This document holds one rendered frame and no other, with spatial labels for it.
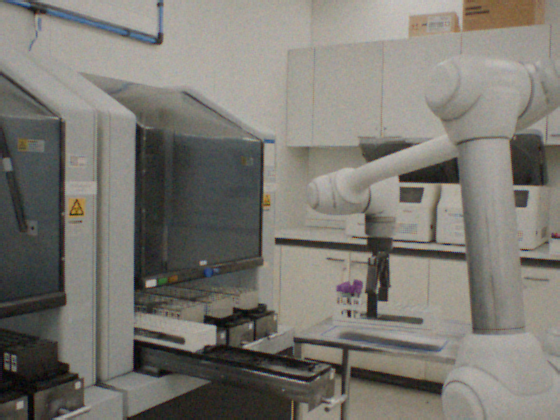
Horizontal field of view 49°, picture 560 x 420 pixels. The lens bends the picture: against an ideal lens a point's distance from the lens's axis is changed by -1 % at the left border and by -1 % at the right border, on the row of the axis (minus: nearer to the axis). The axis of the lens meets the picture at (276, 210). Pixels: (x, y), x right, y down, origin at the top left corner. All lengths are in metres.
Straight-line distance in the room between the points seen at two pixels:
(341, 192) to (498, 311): 0.58
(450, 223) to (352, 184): 2.16
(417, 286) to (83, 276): 2.58
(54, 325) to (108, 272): 0.19
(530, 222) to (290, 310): 1.64
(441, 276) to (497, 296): 2.55
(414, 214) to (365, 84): 1.00
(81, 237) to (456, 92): 0.93
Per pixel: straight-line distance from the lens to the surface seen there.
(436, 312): 1.78
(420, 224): 3.79
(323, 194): 1.64
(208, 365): 1.63
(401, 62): 4.22
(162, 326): 1.75
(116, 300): 1.69
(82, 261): 1.60
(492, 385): 1.21
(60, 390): 1.50
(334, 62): 4.41
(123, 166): 1.68
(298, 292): 4.19
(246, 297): 2.15
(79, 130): 1.58
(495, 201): 1.25
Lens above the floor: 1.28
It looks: 3 degrees down
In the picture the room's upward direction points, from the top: 1 degrees clockwise
